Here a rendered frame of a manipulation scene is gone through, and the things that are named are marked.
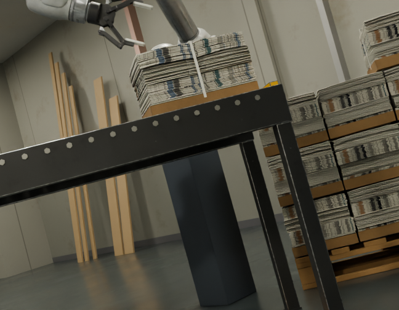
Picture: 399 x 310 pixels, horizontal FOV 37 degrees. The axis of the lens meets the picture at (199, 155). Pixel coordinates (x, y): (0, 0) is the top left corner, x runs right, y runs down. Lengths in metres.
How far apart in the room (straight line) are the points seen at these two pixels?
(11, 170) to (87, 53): 6.50
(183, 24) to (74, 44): 5.80
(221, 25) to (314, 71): 1.25
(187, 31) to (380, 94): 0.90
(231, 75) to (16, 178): 0.77
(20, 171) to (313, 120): 1.36
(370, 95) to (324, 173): 0.39
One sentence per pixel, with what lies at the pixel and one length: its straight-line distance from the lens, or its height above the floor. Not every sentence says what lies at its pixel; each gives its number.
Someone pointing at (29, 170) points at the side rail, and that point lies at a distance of 1.79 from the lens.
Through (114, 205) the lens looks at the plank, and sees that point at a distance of 7.50.
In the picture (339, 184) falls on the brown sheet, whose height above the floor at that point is 0.40.
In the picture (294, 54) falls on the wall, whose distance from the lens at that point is 5.77.
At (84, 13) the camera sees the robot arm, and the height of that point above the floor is 1.23.
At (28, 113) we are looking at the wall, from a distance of 9.77.
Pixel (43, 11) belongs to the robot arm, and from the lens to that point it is 2.16.
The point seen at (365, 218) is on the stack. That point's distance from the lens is 2.67.
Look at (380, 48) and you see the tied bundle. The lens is 2.71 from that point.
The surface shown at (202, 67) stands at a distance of 2.00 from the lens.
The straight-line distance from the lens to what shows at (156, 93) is 1.96.
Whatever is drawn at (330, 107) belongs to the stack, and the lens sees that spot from 2.67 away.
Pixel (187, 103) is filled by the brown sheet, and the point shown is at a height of 0.83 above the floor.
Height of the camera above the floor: 0.56
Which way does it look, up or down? 3 degrees up
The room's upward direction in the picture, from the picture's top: 15 degrees counter-clockwise
